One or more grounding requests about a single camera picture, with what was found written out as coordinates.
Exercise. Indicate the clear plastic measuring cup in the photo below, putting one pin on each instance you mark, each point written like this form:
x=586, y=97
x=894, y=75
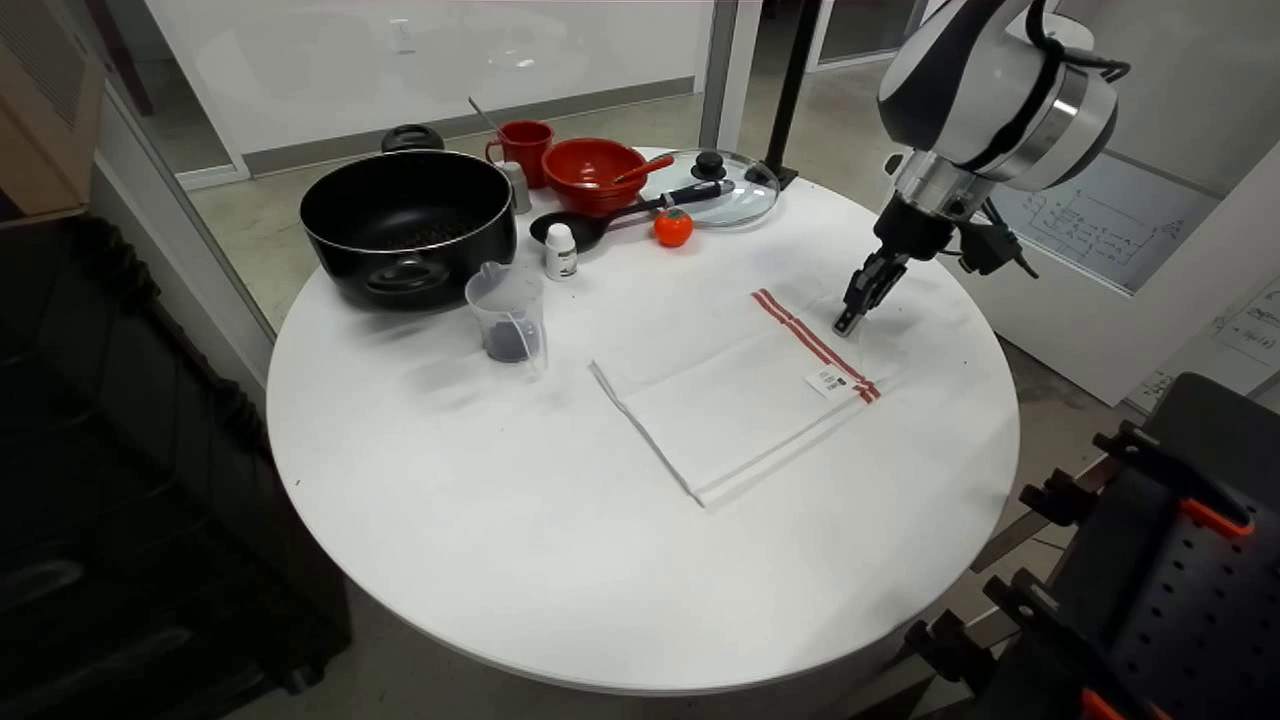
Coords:
x=505, y=315

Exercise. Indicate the cardboard box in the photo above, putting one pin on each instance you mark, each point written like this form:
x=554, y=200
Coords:
x=40, y=133

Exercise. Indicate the black cabinet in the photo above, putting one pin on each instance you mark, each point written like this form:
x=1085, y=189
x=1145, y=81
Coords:
x=135, y=507

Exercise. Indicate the black ladle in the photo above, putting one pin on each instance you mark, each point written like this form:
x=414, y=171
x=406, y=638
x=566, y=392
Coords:
x=566, y=229

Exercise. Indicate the grey metal door post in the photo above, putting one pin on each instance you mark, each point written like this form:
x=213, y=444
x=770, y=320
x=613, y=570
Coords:
x=731, y=67

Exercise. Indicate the small clear shaker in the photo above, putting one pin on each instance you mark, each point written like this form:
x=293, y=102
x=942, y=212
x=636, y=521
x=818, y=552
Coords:
x=514, y=185

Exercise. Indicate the red cup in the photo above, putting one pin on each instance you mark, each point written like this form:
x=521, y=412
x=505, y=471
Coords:
x=521, y=146

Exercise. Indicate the small printed paper sheet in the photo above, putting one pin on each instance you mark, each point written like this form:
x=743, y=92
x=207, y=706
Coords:
x=1240, y=344

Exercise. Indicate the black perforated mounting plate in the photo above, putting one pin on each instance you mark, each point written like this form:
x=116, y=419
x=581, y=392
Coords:
x=1201, y=612

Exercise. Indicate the black camera stand pole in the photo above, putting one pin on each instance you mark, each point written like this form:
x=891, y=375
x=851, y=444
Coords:
x=793, y=81

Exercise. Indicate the large printed paper sheet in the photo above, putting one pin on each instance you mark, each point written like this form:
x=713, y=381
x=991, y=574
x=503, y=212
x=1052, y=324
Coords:
x=1121, y=234

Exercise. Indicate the white towel with red stripes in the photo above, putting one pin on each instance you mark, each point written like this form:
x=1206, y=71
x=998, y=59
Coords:
x=743, y=401

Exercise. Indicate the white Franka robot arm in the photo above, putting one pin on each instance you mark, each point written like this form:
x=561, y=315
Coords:
x=1001, y=92

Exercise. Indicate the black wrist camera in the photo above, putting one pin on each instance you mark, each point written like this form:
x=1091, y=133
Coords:
x=993, y=245

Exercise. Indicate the black cooking pot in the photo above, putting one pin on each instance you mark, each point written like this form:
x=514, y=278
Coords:
x=403, y=212

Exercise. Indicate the small white bottle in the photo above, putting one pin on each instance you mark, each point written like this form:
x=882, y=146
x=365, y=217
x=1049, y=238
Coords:
x=561, y=252

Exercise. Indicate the small orange round object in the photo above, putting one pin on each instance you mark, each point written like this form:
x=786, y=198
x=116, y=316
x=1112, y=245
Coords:
x=672, y=229

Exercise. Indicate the red plastic bowl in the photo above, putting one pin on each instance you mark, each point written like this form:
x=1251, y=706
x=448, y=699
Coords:
x=595, y=173

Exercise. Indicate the glass pot lid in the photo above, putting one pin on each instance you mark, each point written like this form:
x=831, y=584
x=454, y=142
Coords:
x=733, y=200

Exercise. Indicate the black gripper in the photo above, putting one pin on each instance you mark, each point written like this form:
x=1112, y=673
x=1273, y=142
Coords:
x=913, y=234

